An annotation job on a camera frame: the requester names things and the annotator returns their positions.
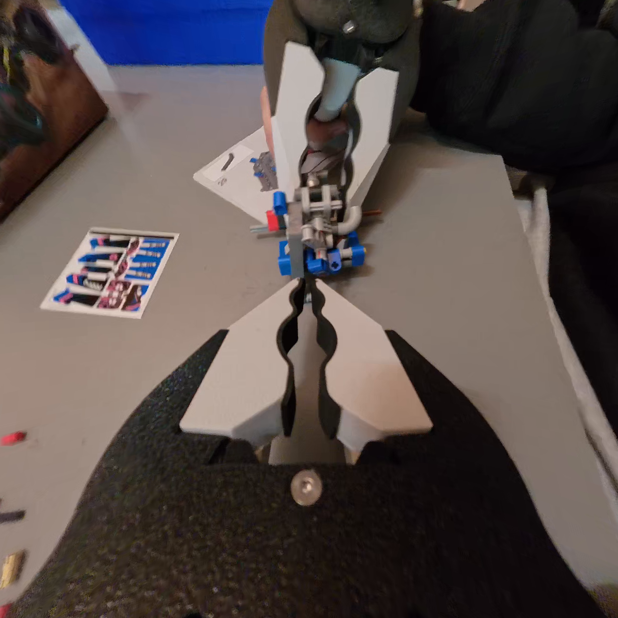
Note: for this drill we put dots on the lego instruction booklet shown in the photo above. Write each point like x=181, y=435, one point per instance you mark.
x=231, y=174

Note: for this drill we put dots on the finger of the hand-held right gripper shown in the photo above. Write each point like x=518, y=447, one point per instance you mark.
x=376, y=111
x=289, y=106

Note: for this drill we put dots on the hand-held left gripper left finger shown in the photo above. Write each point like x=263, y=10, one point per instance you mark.
x=236, y=386

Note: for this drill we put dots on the lego sticker sheet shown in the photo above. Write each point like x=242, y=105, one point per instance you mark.
x=111, y=270

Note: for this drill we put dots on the lego set box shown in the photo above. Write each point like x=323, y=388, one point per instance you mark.
x=48, y=120

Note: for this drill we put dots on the tan lego pin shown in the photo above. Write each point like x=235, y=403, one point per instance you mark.
x=12, y=569

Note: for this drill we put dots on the blue plastic storage bin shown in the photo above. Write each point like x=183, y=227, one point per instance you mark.
x=169, y=34

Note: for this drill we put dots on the long red lego pin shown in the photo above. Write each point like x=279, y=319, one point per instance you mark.
x=5, y=609

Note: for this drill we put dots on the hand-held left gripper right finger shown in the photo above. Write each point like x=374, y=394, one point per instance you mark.
x=376, y=386

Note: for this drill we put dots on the person's right hand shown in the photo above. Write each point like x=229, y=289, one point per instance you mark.
x=330, y=135

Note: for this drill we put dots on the short red lego pin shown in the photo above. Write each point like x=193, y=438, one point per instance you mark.
x=13, y=438

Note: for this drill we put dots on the blue grey lego model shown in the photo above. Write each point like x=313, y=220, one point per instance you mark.
x=314, y=231

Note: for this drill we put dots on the black lego axle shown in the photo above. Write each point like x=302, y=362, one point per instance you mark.
x=12, y=516

